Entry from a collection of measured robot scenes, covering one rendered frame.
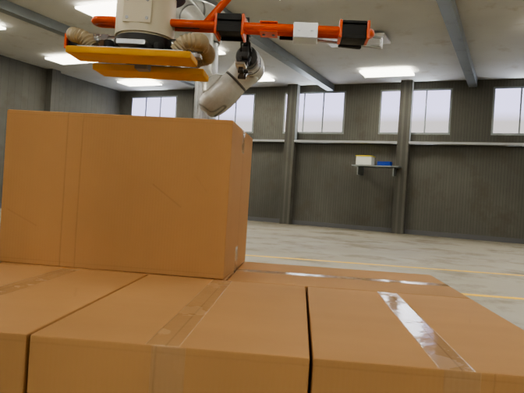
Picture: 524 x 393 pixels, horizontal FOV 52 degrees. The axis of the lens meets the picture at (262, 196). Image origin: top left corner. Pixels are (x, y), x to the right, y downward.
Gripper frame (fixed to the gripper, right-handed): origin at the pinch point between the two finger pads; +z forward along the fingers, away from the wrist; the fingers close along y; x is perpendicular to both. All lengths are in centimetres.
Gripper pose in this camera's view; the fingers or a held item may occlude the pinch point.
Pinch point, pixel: (241, 41)
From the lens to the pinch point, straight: 175.7
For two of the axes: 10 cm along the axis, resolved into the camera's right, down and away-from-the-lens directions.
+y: -0.6, 10.0, 0.0
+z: -0.6, 0.0, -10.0
